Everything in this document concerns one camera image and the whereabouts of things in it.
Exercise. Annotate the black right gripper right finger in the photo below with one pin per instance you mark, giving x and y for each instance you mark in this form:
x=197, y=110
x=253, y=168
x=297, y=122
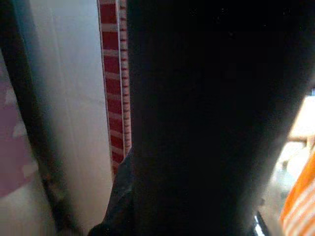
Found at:
x=201, y=118

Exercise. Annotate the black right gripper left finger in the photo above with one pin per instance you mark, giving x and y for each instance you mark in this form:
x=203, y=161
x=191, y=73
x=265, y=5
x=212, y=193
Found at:
x=123, y=201

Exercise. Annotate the orange white striped cloth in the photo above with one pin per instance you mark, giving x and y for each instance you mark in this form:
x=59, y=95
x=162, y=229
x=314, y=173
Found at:
x=300, y=209

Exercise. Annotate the beige box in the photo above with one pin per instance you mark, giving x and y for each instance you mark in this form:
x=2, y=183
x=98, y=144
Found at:
x=305, y=123

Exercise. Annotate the pink patterned cloth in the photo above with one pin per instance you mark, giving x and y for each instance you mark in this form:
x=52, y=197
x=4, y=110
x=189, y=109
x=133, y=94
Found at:
x=12, y=147

